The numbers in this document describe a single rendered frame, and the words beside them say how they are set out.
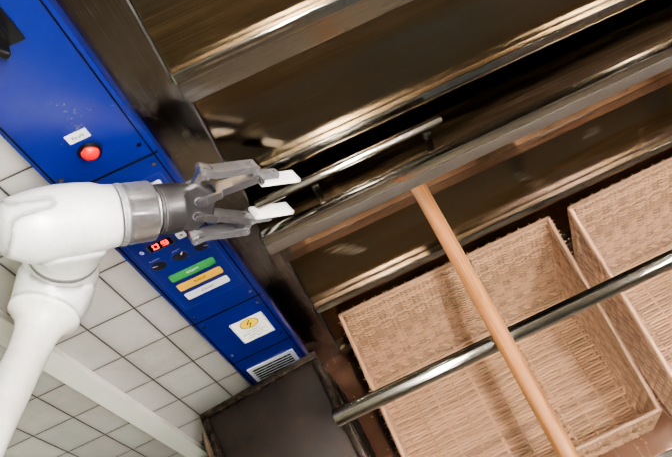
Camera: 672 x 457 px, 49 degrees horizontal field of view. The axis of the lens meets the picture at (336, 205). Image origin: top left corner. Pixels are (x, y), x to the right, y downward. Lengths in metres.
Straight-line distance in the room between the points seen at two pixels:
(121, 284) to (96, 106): 0.47
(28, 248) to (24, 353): 0.15
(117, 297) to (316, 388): 0.47
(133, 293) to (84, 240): 0.45
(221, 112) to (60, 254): 0.33
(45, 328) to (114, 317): 0.42
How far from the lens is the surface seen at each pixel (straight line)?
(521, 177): 1.67
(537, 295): 1.98
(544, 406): 1.26
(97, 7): 1.00
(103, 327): 1.55
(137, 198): 1.06
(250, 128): 1.20
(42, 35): 0.97
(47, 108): 1.05
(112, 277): 1.41
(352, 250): 1.60
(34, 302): 1.13
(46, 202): 1.03
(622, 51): 1.36
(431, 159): 1.20
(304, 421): 1.63
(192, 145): 1.19
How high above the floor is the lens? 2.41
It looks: 56 degrees down
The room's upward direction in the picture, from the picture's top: 23 degrees counter-clockwise
